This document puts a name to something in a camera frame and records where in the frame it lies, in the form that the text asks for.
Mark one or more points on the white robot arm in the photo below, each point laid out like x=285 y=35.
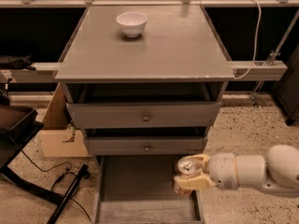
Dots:
x=276 y=174

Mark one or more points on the black stand base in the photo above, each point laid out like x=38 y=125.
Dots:
x=11 y=145

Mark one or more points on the white ceramic bowl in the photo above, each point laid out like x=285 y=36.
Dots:
x=132 y=24

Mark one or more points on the black tray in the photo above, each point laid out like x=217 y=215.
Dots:
x=17 y=121

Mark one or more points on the dark cabinet at right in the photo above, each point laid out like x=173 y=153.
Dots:
x=287 y=89

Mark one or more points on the grey middle drawer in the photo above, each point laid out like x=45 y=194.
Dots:
x=135 y=145

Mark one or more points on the grey top drawer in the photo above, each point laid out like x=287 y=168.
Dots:
x=181 y=114

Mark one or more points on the grey bottom drawer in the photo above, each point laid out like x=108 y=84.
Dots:
x=139 y=190

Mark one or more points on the brass top drawer knob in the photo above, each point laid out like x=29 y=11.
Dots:
x=146 y=117

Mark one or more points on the brass middle drawer knob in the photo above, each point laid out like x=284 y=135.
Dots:
x=147 y=148

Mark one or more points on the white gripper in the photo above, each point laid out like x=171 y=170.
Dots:
x=221 y=168

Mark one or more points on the orange soda can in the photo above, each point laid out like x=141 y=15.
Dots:
x=184 y=169

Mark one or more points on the aluminium frame rail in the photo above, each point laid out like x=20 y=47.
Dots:
x=243 y=71

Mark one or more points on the grey drawer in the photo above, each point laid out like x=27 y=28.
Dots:
x=139 y=190
x=181 y=114
x=135 y=145

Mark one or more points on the cardboard box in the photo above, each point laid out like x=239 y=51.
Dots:
x=59 y=137

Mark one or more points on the grey drawer cabinet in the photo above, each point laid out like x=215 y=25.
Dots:
x=175 y=59

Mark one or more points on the brass drawer knob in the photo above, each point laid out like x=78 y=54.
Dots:
x=147 y=148
x=146 y=117

